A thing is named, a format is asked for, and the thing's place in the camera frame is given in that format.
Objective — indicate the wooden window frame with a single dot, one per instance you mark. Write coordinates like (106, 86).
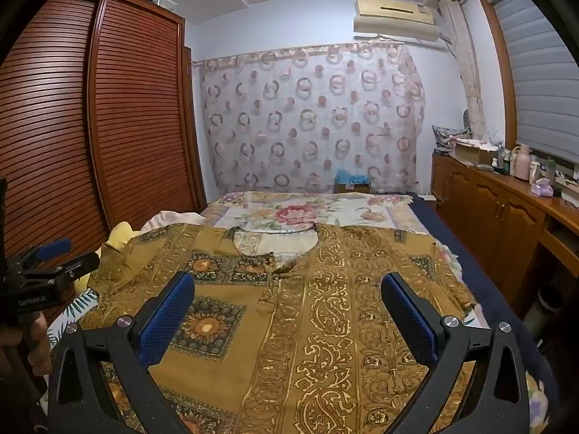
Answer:
(497, 54)

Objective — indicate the green bottle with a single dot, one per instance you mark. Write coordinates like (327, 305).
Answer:
(550, 169)

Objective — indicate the grey window blind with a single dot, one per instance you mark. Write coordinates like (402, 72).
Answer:
(533, 77)

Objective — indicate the floral bag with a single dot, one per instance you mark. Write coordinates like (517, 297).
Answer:
(445, 135)

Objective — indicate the bed with floral sheet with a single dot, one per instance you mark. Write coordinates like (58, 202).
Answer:
(289, 212)

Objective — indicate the purple tissue pack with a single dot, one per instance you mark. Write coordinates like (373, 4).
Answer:
(541, 188)

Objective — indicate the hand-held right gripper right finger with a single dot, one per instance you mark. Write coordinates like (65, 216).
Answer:
(409, 321)

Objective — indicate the beige air conditioner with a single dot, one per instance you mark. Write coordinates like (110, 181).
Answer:
(393, 16)

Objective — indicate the cream pillow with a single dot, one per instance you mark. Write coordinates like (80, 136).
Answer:
(172, 219)

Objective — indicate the clear plastic box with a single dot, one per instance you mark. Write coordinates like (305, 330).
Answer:
(163, 2)

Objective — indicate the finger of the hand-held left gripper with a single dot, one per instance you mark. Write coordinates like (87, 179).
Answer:
(81, 264)
(54, 248)

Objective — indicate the brown louvered wardrobe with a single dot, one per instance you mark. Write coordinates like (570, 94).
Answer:
(113, 122)

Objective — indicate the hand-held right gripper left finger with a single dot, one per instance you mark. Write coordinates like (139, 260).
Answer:
(167, 321)

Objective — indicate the yellow cloth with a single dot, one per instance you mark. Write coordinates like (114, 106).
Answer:
(120, 235)

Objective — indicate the wooden cabinet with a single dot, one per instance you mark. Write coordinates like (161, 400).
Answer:
(488, 208)

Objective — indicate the leaf print bedsheet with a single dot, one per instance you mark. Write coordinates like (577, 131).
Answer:
(79, 305)

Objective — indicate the pink thermos flask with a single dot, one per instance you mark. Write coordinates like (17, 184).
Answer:
(523, 165)

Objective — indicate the navy mattress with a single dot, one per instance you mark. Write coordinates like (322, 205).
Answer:
(479, 275)

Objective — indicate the beige window curtain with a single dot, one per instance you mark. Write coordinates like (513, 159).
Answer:
(470, 86)

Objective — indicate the open cardboard box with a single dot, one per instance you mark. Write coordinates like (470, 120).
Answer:
(472, 153)

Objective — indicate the person's left hand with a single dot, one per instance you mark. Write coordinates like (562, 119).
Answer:
(40, 343)

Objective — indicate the cardboard box with blue filling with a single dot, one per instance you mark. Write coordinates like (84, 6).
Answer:
(353, 185)

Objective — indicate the brown patterned shirt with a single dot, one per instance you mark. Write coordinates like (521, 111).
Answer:
(316, 325)

